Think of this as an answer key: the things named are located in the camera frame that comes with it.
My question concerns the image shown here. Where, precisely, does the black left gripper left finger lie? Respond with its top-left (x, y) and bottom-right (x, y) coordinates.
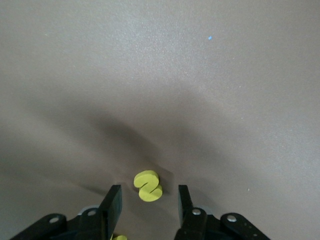
top-left (62, 184), bottom-right (123, 240)

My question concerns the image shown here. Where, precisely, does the yellow foam letter s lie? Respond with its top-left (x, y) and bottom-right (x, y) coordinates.
top-left (133, 170), bottom-right (163, 202)

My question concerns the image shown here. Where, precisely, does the brown table cover sheet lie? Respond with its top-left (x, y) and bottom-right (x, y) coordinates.
top-left (0, 0), bottom-right (320, 240)

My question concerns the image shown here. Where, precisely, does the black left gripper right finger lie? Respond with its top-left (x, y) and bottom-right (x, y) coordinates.
top-left (174, 184), bottom-right (216, 240)

